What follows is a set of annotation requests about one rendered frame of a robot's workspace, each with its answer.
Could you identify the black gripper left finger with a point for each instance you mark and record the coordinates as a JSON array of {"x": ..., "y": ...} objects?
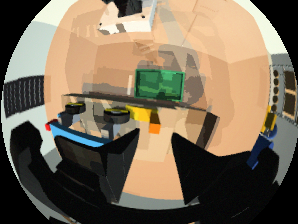
[{"x": 110, "y": 161}]

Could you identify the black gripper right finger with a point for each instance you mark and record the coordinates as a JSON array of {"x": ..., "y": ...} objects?
[{"x": 198, "y": 169}]

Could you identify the tan wooden ramp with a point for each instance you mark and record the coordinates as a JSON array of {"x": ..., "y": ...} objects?
[{"x": 196, "y": 126}]

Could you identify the red-headed metal pin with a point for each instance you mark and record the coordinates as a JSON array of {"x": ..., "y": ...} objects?
[{"x": 49, "y": 126}]

